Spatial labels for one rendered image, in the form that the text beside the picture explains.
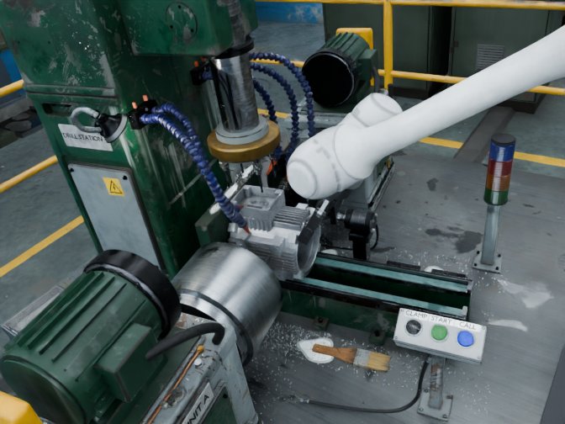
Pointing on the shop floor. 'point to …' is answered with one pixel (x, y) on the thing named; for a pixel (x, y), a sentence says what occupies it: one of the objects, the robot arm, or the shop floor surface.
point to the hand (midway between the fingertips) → (308, 232)
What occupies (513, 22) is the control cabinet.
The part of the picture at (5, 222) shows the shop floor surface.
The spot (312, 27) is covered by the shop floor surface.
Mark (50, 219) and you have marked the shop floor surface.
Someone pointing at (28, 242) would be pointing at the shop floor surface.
